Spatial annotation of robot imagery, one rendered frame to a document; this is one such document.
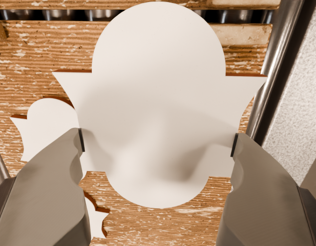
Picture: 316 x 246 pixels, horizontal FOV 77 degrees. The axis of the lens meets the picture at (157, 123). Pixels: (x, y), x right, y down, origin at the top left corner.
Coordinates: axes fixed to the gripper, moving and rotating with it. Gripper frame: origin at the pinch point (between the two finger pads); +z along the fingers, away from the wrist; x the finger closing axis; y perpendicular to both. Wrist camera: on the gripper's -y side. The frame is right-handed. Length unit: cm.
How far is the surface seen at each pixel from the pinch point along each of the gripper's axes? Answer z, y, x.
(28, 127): 11.1, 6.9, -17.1
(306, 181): 100, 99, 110
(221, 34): 8.8, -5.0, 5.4
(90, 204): 10.7, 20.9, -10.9
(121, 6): 11.8, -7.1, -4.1
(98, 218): 10.7, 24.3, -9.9
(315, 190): 100, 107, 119
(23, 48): 12.1, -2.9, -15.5
